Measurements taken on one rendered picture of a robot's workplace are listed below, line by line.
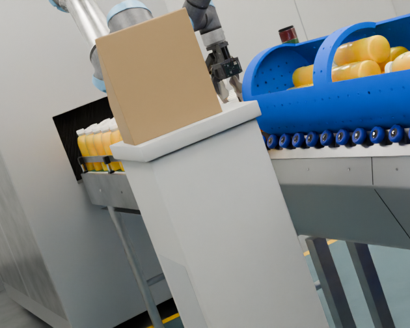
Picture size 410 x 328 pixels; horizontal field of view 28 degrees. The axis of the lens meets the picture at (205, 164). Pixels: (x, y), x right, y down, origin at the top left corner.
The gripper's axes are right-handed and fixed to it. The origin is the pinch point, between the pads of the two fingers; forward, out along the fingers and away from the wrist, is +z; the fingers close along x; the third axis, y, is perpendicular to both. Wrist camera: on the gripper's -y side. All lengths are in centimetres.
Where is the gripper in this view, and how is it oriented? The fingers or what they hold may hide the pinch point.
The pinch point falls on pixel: (233, 101)
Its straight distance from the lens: 275.9
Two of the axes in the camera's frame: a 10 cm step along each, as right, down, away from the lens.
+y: 4.2, -0.1, -9.1
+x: 8.4, -3.7, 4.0
